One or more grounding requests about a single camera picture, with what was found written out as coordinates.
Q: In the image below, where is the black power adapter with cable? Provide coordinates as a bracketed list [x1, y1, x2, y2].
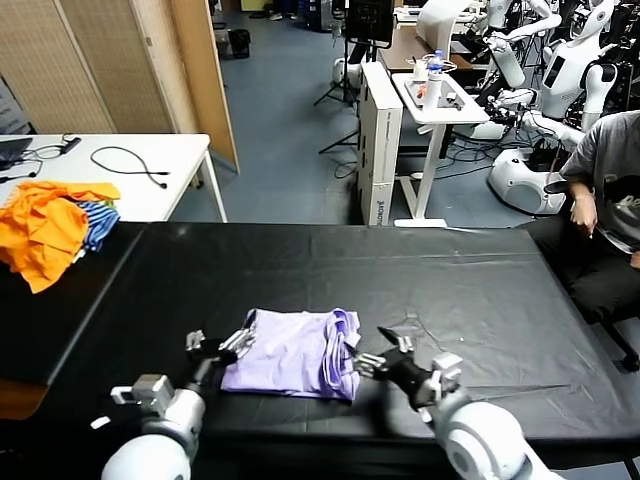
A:
[22, 133, 82, 161]

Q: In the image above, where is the small white standing desk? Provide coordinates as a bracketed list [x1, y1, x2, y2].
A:
[390, 71, 491, 229]

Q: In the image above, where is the white tumbler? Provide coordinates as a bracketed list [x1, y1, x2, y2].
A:
[422, 71, 443, 114]

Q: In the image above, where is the tall white cardboard box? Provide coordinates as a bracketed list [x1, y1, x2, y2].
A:
[358, 59, 404, 227]

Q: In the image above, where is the black tray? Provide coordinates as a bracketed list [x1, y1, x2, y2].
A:
[404, 78, 465, 109]

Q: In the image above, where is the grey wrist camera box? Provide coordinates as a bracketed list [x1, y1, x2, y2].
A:
[109, 373, 176, 416]
[424, 352, 464, 401]

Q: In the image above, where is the orange garment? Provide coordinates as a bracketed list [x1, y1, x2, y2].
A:
[0, 180, 122, 295]

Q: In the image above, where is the bare person hand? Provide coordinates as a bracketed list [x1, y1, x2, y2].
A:
[569, 198, 599, 240]

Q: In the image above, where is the bare person forearm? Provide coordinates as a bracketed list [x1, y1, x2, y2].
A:
[571, 180, 597, 206]

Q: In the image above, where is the lavender t-shirt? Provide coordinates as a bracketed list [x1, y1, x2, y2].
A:
[219, 308, 362, 404]

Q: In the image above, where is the brown desk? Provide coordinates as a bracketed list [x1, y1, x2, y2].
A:
[377, 27, 489, 71]

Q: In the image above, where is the white rounded robot base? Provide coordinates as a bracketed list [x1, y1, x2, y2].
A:
[488, 147, 569, 216]

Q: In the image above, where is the seated person grey shirt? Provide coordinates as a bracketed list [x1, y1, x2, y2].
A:
[514, 110, 640, 326]

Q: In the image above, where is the black monitor on stand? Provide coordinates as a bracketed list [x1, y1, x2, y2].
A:
[344, 0, 396, 51]

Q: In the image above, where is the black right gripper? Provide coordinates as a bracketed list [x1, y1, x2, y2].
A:
[352, 326, 437, 410]

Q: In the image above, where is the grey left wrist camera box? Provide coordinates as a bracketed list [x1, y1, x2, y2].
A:
[109, 373, 176, 416]

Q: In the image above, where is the thin black earbud cable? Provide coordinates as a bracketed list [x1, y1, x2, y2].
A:
[0, 158, 42, 184]

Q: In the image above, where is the black tripod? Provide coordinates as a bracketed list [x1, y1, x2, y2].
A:
[313, 37, 362, 109]

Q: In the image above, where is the white humanoid robot black panel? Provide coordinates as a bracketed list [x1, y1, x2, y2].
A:
[539, 0, 621, 134]

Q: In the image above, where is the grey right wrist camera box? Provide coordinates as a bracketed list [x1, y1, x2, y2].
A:
[424, 352, 464, 401]

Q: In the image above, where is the dark laptop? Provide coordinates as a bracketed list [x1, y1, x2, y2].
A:
[0, 137, 34, 172]

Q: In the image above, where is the wooden folding screen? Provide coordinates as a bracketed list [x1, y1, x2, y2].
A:
[0, 0, 240, 175]

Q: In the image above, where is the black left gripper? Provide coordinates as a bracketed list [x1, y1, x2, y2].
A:
[185, 324, 258, 392]

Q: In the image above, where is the black waste bin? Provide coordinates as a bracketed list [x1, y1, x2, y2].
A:
[227, 27, 250, 60]

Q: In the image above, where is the black table cover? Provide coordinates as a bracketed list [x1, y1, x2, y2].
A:
[47, 220, 640, 454]

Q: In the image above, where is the small white dome base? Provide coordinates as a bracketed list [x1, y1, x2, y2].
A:
[332, 57, 362, 86]

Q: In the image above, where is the black looped cable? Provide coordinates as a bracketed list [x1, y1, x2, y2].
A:
[89, 145, 171, 190]

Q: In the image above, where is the white curved machine cover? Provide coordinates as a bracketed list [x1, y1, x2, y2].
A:
[415, 0, 474, 45]

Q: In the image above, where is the blue striped garment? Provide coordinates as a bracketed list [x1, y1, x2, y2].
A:
[74, 199, 121, 254]

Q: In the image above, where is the white table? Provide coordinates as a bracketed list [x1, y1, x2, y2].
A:
[0, 132, 229, 224]

